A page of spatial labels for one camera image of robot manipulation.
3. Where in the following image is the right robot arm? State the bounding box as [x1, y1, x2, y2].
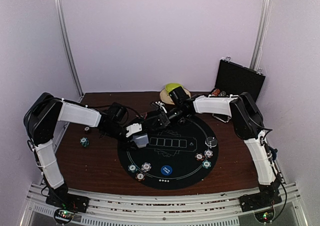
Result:
[142, 87, 283, 211]

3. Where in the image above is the clear dealer button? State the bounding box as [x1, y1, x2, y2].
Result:
[205, 136, 218, 148]

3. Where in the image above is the beige bird plate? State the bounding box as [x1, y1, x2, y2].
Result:
[159, 87, 191, 105]

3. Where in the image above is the aluminium front rail frame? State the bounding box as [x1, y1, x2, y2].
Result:
[17, 183, 312, 225]

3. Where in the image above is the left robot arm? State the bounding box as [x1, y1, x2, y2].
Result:
[23, 93, 149, 212]

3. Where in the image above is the green fifty chip bottom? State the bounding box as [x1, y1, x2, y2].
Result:
[128, 164, 138, 173]

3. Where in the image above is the aluminium post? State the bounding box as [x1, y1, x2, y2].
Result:
[54, 0, 84, 97]
[249, 0, 272, 71]

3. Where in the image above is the blue small blind button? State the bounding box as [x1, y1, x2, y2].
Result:
[160, 165, 173, 176]

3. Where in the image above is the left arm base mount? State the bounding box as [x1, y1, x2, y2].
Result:
[45, 194, 90, 225]

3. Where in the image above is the red five chip row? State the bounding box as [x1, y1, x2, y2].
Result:
[210, 88, 221, 97]

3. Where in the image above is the black poker chip case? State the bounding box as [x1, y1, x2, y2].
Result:
[208, 56, 267, 124]

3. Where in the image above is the right aluminium post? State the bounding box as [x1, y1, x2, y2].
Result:
[249, 0, 272, 71]

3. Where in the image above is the dark blue mug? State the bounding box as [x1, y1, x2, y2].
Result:
[270, 147, 278, 161]

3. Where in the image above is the black hundred chip bottom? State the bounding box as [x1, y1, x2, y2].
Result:
[135, 172, 146, 181]

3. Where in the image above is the green chip stack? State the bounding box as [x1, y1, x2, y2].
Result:
[80, 137, 90, 148]

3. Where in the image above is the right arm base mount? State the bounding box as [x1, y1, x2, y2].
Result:
[239, 192, 282, 224]

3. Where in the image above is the black hundred chip top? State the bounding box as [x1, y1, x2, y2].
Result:
[178, 118, 186, 124]

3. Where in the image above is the blue ten chip bottom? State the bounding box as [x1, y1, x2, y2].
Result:
[141, 162, 152, 172]

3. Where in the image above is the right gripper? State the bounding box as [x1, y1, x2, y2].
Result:
[149, 106, 189, 132]

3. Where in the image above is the round black poker mat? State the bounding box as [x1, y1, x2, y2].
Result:
[117, 116, 219, 190]

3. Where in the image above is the left aluminium post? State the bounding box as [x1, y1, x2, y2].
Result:
[54, 0, 84, 97]

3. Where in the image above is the black hundred chip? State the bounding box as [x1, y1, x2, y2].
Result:
[178, 118, 186, 124]
[135, 172, 146, 181]

